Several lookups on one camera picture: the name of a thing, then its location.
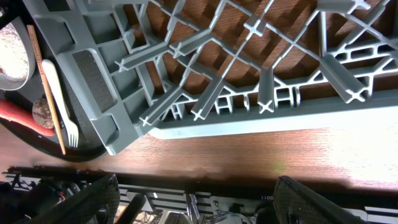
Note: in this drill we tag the white plastic fork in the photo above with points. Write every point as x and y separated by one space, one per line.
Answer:
54 83

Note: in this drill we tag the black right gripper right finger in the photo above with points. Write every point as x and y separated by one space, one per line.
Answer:
296 203

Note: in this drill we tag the grey bowl with food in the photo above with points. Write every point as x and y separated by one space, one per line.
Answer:
17 56

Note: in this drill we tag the grey plastic dishwasher rack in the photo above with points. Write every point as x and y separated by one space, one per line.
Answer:
185 69

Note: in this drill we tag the wooden chopstick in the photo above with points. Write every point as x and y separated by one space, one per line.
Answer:
48 93

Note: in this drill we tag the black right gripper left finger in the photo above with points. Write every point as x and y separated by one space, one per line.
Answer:
98 202

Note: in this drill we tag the orange carrot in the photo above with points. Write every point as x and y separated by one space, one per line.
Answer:
12 112

